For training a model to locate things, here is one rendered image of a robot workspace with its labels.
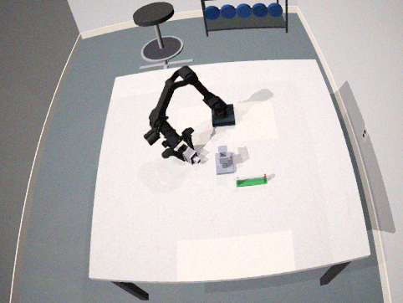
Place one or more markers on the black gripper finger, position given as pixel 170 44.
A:
pixel 188 141
pixel 178 155

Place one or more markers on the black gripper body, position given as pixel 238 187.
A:
pixel 174 139

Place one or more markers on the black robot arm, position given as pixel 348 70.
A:
pixel 158 118

